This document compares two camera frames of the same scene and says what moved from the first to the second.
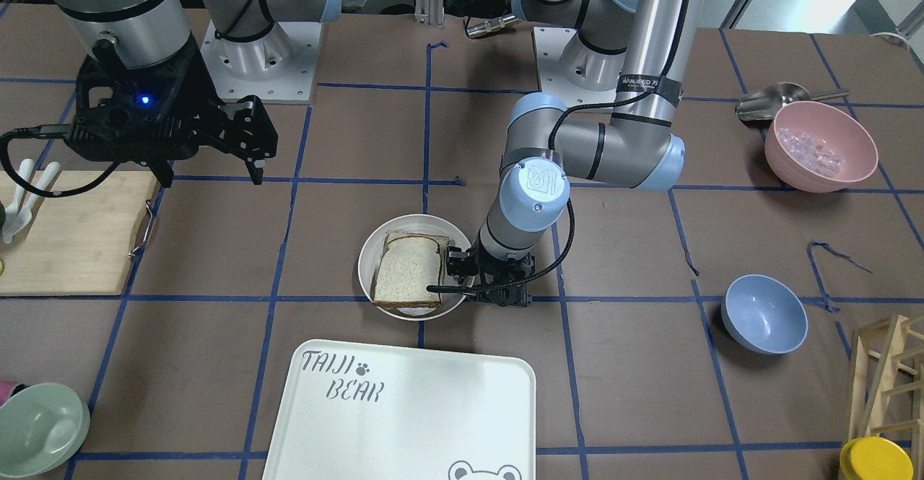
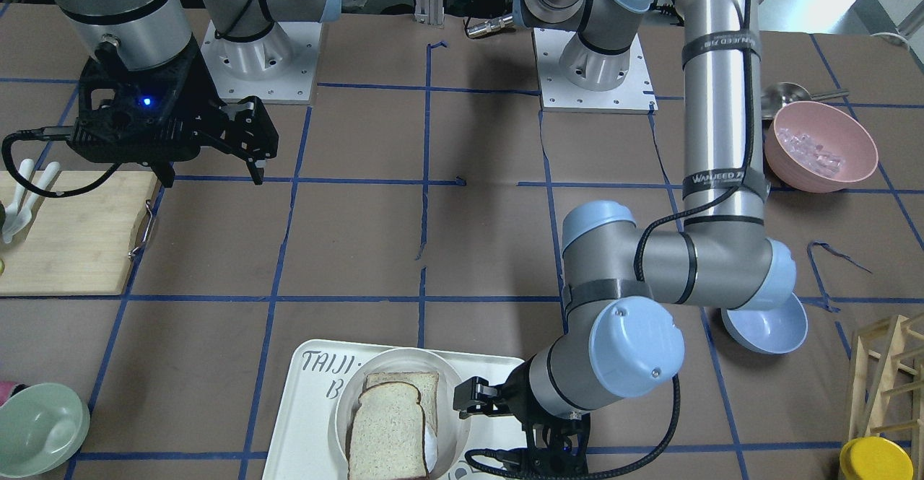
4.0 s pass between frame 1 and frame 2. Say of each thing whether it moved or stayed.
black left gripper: moved
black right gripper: stayed
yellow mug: stayed
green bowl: stayed
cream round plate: moved
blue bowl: stayed
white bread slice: moved
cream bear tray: stayed
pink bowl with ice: stayed
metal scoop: stayed
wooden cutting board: stayed
